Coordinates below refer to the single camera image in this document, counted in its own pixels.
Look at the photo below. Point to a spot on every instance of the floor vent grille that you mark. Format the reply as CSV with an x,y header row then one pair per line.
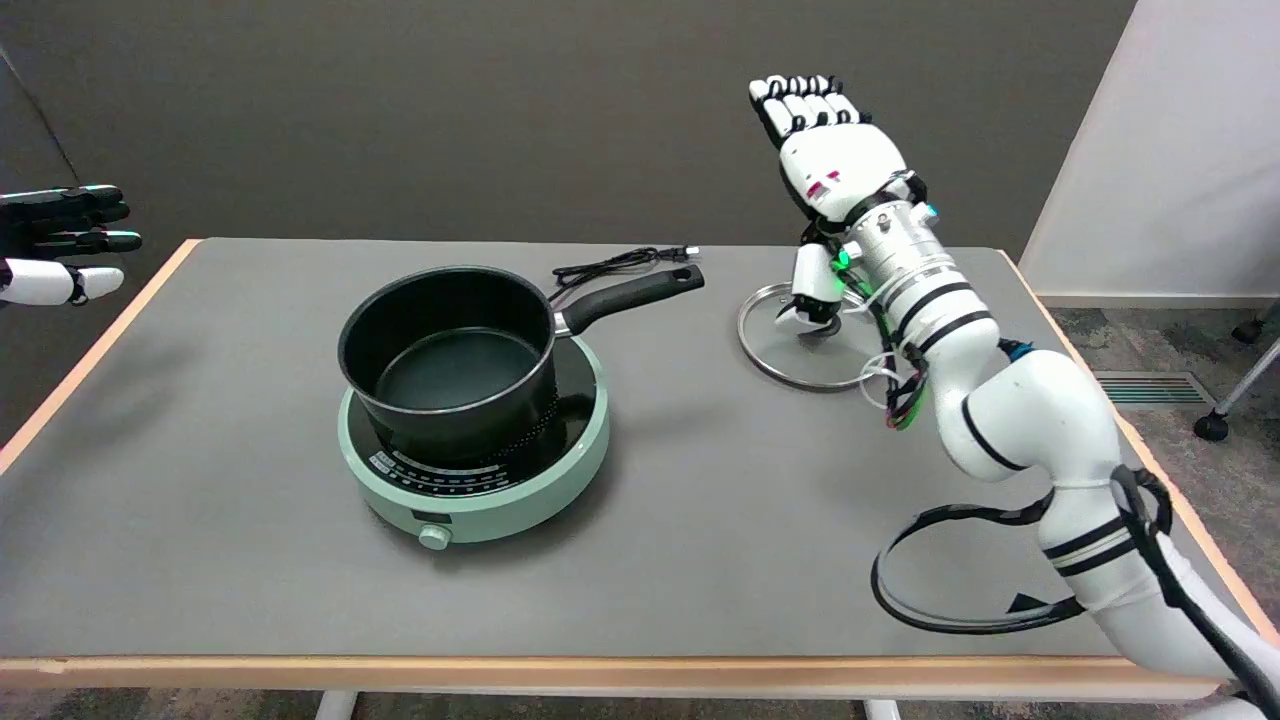
x,y
1150,388

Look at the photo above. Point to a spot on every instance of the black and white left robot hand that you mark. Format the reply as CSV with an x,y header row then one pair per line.
x,y
40,282

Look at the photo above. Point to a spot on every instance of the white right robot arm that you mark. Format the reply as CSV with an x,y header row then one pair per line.
x,y
1030,410

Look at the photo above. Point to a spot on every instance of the green induction cooker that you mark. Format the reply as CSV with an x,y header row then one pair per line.
x,y
520,500

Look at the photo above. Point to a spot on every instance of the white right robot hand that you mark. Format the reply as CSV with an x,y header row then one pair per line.
x,y
840,160

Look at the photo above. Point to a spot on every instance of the black chair caster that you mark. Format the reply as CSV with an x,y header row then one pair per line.
x,y
1248,328

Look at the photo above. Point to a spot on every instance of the glass pot lid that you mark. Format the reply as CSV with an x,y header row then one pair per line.
x,y
790,365

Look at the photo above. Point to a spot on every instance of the white table leg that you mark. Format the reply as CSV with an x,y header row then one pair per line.
x,y
882,711
336,706

